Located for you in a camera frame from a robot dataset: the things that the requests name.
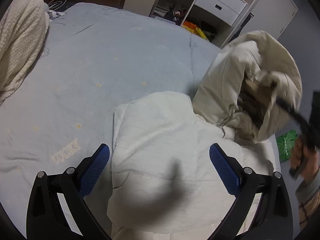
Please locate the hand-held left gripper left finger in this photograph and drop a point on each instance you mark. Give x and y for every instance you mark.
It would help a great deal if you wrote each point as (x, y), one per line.
(93, 172)

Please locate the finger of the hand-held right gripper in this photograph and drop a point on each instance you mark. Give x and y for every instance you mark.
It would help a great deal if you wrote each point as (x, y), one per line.
(288, 108)

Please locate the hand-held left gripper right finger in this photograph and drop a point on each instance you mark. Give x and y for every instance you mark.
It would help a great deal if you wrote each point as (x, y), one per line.
(225, 172)

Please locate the white hooded jacket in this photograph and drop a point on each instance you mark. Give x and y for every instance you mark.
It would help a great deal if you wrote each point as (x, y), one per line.
(162, 130)

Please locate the person's right forearm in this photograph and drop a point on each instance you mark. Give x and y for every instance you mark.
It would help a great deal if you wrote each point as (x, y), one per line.
(308, 205)

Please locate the person's right hand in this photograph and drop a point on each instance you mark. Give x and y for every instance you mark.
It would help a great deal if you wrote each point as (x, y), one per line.
(312, 165)

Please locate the green plastic bag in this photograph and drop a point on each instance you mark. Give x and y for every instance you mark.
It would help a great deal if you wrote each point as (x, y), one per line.
(287, 145)

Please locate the black racket bag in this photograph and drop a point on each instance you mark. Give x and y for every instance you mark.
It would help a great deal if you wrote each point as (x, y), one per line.
(241, 28)

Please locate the white door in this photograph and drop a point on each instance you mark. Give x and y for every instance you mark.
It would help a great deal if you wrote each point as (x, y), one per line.
(272, 7)

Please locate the yellow packet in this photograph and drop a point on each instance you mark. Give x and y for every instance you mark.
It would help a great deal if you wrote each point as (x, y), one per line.
(202, 33)

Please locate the bed with pale blue sheet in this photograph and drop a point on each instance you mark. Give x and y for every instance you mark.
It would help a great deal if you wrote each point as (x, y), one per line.
(100, 55)

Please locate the white shelf unit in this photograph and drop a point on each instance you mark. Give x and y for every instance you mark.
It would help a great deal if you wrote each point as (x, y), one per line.
(192, 10)

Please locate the cream knitted blanket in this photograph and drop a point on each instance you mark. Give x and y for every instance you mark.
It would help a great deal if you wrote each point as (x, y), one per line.
(20, 35)

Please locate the stack of papers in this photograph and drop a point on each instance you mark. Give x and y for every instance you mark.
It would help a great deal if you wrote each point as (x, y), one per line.
(162, 8)

